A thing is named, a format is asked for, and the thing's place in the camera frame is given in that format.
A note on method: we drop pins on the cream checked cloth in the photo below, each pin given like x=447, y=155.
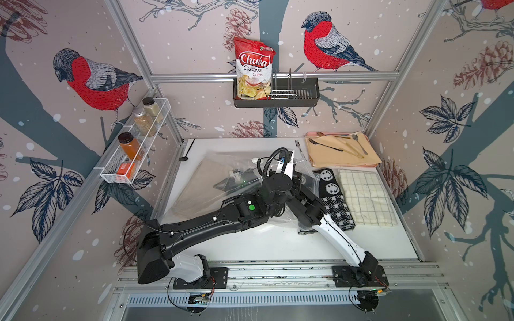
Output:
x=367, y=198

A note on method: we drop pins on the pale green spice jar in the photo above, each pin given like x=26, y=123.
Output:
x=152, y=109

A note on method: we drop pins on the gold cutlery piece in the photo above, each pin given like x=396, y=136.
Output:
x=349, y=148

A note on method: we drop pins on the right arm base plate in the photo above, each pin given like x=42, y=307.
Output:
x=344, y=276

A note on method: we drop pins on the black spoon at edge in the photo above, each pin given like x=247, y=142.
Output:
x=189, y=146

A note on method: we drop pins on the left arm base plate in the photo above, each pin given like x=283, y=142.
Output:
x=215, y=278

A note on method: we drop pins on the silver spoon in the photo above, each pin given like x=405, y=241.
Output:
x=356, y=138

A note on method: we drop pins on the clear acrylic wall shelf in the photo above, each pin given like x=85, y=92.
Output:
x=108, y=172

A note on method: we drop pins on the tan spice jar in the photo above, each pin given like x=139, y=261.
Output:
x=144, y=122

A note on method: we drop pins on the black white patterned scarf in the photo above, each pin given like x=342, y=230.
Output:
x=324, y=185

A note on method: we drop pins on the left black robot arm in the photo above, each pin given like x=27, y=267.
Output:
x=159, y=245

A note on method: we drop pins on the silver fork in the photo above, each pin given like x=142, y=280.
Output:
x=297, y=143

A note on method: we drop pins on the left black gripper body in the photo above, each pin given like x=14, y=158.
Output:
x=279, y=207

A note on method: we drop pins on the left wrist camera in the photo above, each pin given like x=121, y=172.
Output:
x=286, y=165

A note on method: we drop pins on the small orange box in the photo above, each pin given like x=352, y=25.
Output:
x=127, y=170

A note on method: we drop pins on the black wall basket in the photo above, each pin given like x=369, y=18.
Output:
x=282, y=92

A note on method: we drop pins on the clear plastic vacuum bag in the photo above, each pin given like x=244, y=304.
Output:
x=225, y=180

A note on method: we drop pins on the red Chuba chips bag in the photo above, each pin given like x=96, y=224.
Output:
x=254, y=66

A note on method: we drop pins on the orange spice jar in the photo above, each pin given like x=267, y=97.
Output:
x=131, y=146

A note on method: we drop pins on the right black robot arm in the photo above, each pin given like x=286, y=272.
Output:
x=356, y=257

